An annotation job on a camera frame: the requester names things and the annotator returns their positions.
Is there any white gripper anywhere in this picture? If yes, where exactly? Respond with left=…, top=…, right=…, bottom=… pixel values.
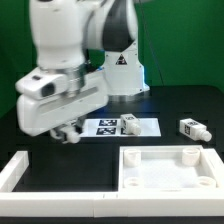
left=17, top=71, right=108, bottom=136

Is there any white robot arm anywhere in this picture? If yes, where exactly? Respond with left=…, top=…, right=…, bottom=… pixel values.
left=16, top=0, right=150, bottom=138

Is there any white marker sheet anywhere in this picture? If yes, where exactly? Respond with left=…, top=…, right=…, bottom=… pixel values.
left=81, top=118, right=161, bottom=137

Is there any white U-shaped fence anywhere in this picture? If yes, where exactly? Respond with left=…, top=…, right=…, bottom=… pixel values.
left=0, top=151, right=224, bottom=217

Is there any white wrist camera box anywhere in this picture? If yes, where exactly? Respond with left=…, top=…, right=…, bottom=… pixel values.
left=16, top=72, right=68, bottom=100

